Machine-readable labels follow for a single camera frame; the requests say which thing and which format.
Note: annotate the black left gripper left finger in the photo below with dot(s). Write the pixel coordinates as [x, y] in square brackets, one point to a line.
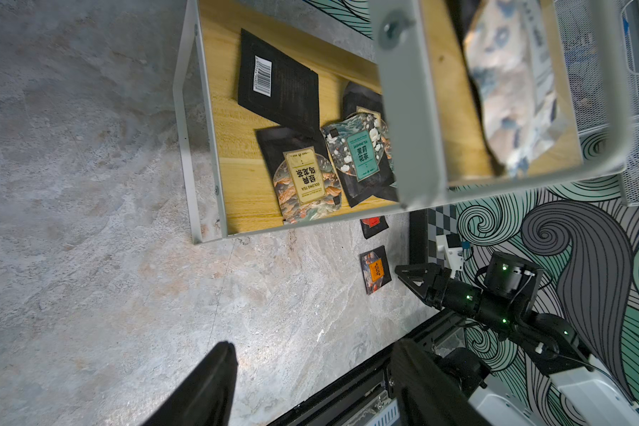
[206, 396]

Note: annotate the white metal wooden shelf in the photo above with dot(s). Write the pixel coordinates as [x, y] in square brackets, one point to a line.
[439, 155]

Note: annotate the black barcode tea bag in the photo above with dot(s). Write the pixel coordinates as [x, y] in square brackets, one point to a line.
[277, 87]

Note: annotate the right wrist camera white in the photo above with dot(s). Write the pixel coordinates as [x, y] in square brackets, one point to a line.
[451, 251]

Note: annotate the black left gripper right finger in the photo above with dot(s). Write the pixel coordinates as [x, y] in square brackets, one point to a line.
[425, 395]

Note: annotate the yellow label tea bag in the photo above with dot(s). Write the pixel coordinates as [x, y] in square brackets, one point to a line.
[304, 179]

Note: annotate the green label tea bag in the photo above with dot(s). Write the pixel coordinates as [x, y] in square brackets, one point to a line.
[357, 146]

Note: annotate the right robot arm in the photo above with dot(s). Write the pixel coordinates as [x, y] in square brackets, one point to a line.
[504, 304]

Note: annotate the orange label tea bag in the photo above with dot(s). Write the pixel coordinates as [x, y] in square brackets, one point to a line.
[375, 269]

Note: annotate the black chessboard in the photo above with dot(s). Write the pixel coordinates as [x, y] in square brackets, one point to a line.
[425, 226]

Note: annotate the black wire mesh basket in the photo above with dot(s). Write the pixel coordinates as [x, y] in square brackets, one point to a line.
[600, 41]

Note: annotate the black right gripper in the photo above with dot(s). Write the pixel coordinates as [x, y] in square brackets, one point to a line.
[440, 290]

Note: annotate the red tea bag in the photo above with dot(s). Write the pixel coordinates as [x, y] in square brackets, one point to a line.
[373, 226]

